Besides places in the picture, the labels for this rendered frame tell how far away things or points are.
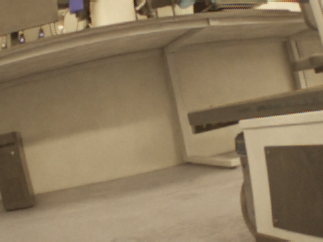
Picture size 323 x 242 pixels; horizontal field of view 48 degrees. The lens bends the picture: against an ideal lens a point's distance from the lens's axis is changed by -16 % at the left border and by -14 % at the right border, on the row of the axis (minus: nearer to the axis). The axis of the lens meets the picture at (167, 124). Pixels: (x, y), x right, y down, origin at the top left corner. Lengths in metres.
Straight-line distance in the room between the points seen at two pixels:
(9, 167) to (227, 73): 1.63
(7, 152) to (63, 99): 0.70
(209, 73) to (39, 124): 1.17
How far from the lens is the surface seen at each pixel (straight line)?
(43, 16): 2.12
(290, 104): 0.55
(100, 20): 1.84
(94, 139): 2.54
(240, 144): 0.81
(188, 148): 2.57
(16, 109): 2.54
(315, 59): 1.99
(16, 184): 2.02
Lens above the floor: 0.32
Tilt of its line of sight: 1 degrees down
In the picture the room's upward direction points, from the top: 12 degrees counter-clockwise
